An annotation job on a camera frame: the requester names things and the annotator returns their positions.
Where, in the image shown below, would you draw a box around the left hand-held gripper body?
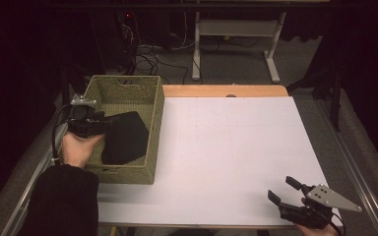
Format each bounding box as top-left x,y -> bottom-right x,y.
66,93 -> 107,139

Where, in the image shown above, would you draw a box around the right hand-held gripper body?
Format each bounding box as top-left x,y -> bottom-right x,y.
279,183 -> 363,230

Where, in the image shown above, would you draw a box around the black cloth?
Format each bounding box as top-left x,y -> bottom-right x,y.
100,110 -> 151,166

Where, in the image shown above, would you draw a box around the green woven basket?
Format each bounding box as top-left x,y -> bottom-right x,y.
51,75 -> 165,186

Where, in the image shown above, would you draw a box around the person's right hand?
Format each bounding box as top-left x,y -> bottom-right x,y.
293,197 -> 341,236

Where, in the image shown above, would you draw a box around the person's left hand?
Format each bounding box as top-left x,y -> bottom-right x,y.
61,132 -> 106,169

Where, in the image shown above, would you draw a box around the white paper sheet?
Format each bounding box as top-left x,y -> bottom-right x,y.
96,96 -> 329,227

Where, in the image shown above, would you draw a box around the black computer tower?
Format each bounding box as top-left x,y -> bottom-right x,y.
91,9 -> 136,74

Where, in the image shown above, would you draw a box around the black tripod stand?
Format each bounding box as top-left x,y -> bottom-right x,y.
286,62 -> 347,133

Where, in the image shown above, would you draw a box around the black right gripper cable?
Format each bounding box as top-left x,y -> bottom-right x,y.
326,209 -> 347,236

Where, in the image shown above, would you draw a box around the metal floor rail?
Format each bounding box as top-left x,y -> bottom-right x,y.
0,93 -> 82,236
314,97 -> 378,236

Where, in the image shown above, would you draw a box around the tangle of floor cables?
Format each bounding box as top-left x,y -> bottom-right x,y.
121,23 -> 191,85

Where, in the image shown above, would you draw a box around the white desk frame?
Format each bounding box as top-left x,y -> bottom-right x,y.
191,11 -> 288,84

